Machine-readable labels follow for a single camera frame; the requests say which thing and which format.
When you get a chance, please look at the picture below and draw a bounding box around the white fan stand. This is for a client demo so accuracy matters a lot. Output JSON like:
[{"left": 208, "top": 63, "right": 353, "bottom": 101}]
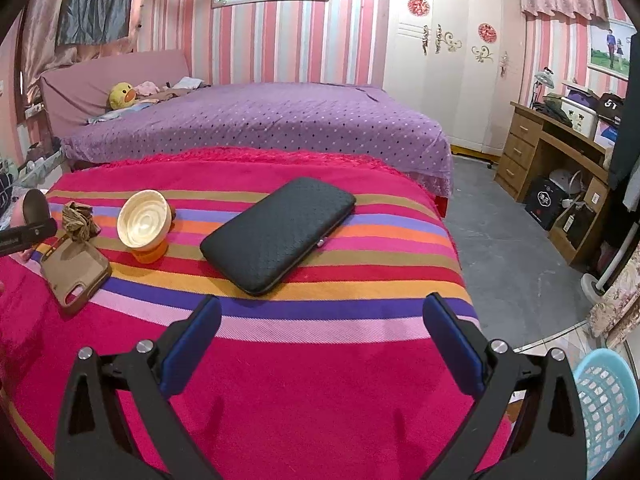
[{"left": 582, "top": 240, "right": 640, "bottom": 306}]

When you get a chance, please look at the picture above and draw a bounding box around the black bag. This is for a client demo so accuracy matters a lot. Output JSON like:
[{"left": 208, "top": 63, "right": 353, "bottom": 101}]
[{"left": 597, "top": 92, "right": 626, "bottom": 123}]

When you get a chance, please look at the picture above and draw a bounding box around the desk lamp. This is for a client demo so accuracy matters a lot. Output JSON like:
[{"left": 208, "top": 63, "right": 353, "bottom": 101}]
[{"left": 531, "top": 67, "right": 553, "bottom": 108}]

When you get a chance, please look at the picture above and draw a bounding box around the grey hanging cloth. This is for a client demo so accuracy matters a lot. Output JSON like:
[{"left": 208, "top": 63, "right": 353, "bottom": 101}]
[{"left": 56, "top": 0, "right": 138, "bottom": 46}]

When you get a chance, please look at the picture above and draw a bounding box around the pink covered headboard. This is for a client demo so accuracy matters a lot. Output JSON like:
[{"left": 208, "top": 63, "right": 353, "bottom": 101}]
[{"left": 39, "top": 50, "right": 191, "bottom": 136}]

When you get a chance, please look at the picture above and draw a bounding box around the brown phone case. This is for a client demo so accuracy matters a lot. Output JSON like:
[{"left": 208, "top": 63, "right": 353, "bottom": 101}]
[{"left": 40, "top": 237, "right": 112, "bottom": 317}]

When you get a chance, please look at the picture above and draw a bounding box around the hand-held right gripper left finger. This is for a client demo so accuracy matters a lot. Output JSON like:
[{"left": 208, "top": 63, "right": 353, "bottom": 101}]
[{"left": 54, "top": 295, "right": 223, "bottom": 480}]

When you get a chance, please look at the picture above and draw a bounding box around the black box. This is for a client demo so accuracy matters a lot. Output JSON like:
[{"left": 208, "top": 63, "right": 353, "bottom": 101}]
[{"left": 525, "top": 176, "right": 568, "bottom": 231}]

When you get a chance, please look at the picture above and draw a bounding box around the pile of clothes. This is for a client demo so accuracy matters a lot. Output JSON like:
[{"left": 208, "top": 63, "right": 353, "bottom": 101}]
[{"left": 132, "top": 76, "right": 206, "bottom": 103}]

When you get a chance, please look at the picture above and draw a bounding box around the framed wall photo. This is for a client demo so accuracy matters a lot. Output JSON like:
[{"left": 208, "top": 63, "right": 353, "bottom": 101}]
[{"left": 586, "top": 19, "right": 638, "bottom": 81}]

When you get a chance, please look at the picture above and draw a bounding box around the blue plastic basket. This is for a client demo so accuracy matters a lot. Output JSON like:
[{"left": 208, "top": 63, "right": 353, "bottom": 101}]
[{"left": 572, "top": 347, "right": 638, "bottom": 480}]

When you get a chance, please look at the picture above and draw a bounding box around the white storage box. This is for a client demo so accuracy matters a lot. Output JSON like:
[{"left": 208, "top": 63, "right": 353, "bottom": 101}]
[{"left": 560, "top": 96, "right": 598, "bottom": 136}]

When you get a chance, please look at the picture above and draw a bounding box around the black textured wallet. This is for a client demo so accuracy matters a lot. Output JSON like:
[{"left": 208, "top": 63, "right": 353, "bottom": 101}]
[{"left": 200, "top": 176, "right": 357, "bottom": 297}]

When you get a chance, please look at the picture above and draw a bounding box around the floral cloth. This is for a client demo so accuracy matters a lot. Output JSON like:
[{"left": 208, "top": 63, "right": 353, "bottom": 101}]
[{"left": 587, "top": 270, "right": 640, "bottom": 351}]

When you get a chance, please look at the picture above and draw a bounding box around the pink mug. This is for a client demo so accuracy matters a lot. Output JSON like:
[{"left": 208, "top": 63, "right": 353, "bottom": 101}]
[{"left": 10, "top": 189, "right": 53, "bottom": 263}]

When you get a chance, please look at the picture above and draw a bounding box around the dark hanging jacket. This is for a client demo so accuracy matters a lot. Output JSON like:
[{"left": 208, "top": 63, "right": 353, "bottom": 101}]
[{"left": 607, "top": 35, "right": 640, "bottom": 191}]

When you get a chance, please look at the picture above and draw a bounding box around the white wardrobe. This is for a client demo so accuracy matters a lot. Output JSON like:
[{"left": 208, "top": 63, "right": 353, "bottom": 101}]
[{"left": 382, "top": 0, "right": 526, "bottom": 156}]

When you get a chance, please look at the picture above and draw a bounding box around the brown paper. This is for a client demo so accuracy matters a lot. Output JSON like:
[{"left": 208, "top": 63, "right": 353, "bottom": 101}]
[{"left": 61, "top": 201, "right": 101, "bottom": 242}]

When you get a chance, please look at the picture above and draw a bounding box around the yellow duck plush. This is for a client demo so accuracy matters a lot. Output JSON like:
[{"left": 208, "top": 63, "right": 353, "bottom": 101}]
[{"left": 109, "top": 82, "right": 138, "bottom": 111}]

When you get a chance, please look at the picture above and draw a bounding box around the cardboard box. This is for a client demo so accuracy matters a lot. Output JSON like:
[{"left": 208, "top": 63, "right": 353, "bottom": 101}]
[{"left": 550, "top": 200, "right": 596, "bottom": 256}]

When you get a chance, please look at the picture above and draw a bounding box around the purple dotted bedspread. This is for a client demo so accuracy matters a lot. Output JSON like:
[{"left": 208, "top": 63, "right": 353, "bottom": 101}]
[{"left": 60, "top": 82, "right": 453, "bottom": 196}]

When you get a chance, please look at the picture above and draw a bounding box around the pink striped blanket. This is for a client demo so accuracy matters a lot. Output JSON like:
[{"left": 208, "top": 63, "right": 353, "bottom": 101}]
[{"left": 0, "top": 147, "right": 511, "bottom": 480}]

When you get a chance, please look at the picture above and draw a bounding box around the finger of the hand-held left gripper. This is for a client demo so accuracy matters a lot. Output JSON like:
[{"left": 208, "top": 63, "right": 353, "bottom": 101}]
[{"left": 0, "top": 216, "right": 59, "bottom": 257}]

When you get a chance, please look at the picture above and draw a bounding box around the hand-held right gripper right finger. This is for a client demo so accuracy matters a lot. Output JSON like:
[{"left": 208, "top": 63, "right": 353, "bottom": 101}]
[{"left": 422, "top": 292, "right": 588, "bottom": 480}]

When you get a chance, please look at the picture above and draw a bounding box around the wooden desk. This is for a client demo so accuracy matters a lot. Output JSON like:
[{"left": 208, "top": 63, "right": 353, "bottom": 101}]
[{"left": 495, "top": 101, "right": 621, "bottom": 266}]

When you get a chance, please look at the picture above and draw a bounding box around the cream bowl with orange base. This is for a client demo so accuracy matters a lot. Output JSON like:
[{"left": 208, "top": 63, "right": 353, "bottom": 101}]
[{"left": 116, "top": 189, "right": 171, "bottom": 264}]

